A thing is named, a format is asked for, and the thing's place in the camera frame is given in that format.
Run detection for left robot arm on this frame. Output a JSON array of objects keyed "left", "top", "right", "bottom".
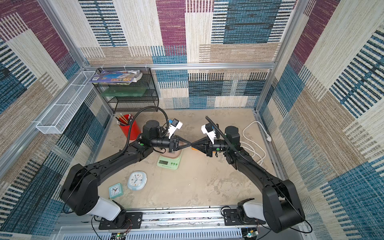
[{"left": 60, "top": 113, "right": 191, "bottom": 222}]

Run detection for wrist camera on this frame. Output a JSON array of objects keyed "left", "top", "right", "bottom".
[
  {"left": 201, "top": 123, "right": 216, "bottom": 144},
  {"left": 168, "top": 119, "right": 183, "bottom": 139}
]

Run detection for pink panda bowl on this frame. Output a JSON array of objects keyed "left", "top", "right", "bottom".
[{"left": 162, "top": 150, "right": 182, "bottom": 159}]

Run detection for pens in cup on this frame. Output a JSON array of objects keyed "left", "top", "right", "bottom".
[{"left": 115, "top": 114, "right": 133, "bottom": 127}]

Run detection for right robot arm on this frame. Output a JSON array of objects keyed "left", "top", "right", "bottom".
[{"left": 192, "top": 119, "right": 306, "bottom": 233}]

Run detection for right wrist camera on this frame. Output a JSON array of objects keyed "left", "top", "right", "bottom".
[{"left": 201, "top": 123, "right": 216, "bottom": 144}]

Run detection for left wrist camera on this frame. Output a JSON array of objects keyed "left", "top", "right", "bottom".
[{"left": 168, "top": 119, "right": 183, "bottom": 139}]

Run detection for square teal alarm clock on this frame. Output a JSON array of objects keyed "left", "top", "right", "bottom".
[{"left": 109, "top": 183, "right": 124, "bottom": 199}]

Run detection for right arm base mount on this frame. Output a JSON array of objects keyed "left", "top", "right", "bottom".
[{"left": 220, "top": 198, "right": 266, "bottom": 226}]

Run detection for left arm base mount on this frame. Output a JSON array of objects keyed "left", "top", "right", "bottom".
[{"left": 98, "top": 211, "right": 143, "bottom": 230}]

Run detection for round white clock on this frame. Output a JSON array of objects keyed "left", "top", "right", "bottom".
[{"left": 127, "top": 171, "right": 148, "bottom": 191}]

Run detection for colourful book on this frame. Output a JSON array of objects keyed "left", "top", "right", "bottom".
[{"left": 89, "top": 70, "right": 143, "bottom": 85}]

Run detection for green folder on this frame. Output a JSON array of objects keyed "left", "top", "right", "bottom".
[{"left": 101, "top": 87, "right": 147, "bottom": 97}]

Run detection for black mesh shelf rack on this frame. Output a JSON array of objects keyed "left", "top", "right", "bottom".
[{"left": 89, "top": 67, "right": 159, "bottom": 113}]

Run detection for green electronic scale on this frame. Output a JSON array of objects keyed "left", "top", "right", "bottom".
[{"left": 157, "top": 153, "right": 182, "bottom": 170}]

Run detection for red pen holder cup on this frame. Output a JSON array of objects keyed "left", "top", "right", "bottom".
[{"left": 119, "top": 114, "right": 141, "bottom": 141}]

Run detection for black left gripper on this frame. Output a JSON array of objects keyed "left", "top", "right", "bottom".
[{"left": 151, "top": 135, "right": 192, "bottom": 155}]

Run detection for white wire wall basket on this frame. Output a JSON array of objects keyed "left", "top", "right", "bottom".
[{"left": 36, "top": 71, "right": 95, "bottom": 135}]

